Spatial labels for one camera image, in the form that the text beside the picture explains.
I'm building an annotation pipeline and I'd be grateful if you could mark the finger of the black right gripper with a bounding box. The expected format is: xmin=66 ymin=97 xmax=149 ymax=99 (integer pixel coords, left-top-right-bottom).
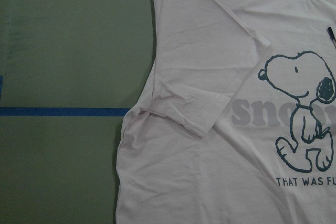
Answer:
xmin=327 ymin=26 xmax=336 ymax=48

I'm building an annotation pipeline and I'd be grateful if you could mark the pink snoopy t-shirt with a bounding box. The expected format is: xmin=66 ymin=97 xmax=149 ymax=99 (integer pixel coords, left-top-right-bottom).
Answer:
xmin=115 ymin=0 xmax=335 ymax=223

